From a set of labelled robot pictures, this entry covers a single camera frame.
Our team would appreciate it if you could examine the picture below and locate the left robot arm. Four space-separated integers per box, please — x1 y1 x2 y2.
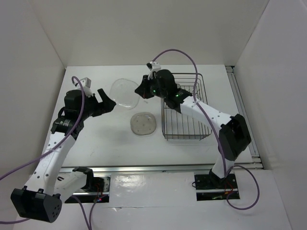
11 88 116 223

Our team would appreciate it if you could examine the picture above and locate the grey wire dish rack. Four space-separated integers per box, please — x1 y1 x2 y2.
159 73 213 142

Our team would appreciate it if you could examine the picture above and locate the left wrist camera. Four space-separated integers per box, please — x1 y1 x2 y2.
72 78 93 97

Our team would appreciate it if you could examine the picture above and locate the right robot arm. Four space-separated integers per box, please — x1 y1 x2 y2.
135 69 251 188

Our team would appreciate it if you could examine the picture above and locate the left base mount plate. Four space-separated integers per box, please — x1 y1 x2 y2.
73 175 111 204

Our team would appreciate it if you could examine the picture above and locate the base mount plate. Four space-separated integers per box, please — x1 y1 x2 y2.
191 173 240 201
73 175 111 204

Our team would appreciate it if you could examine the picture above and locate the aluminium side rail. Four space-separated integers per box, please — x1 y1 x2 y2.
225 66 264 170

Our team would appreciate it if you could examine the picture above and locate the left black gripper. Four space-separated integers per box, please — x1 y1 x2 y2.
79 88 116 120

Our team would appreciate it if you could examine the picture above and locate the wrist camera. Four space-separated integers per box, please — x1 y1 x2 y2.
72 78 93 97
146 61 161 80

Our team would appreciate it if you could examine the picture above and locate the aluminium front rail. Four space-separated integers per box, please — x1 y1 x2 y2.
57 162 263 175

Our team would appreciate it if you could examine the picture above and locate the smoky plate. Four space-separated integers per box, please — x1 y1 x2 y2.
130 112 156 136

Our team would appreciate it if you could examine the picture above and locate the clear plate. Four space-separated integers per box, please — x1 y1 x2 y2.
109 79 140 112

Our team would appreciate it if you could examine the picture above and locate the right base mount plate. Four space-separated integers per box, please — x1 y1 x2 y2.
191 173 240 201

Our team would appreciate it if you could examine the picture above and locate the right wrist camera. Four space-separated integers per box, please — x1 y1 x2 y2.
146 61 161 80

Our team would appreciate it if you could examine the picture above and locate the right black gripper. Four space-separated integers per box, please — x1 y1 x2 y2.
136 73 167 98

